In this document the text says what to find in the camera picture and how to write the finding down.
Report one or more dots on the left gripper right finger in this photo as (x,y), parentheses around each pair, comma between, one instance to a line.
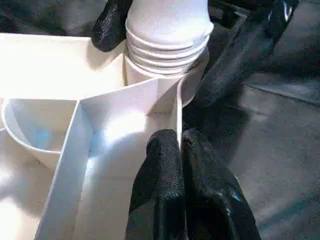
(215,200)

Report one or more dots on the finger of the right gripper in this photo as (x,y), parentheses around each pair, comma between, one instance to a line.
(245,50)
(111,25)

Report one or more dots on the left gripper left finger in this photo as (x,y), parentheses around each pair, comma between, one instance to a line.
(157,195)

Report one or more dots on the white plastic table leg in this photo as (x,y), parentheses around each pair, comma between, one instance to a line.
(167,30)

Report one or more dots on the white plastic table top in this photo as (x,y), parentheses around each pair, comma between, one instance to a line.
(115,125)

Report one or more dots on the black plastic mat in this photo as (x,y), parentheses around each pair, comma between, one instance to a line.
(280,150)

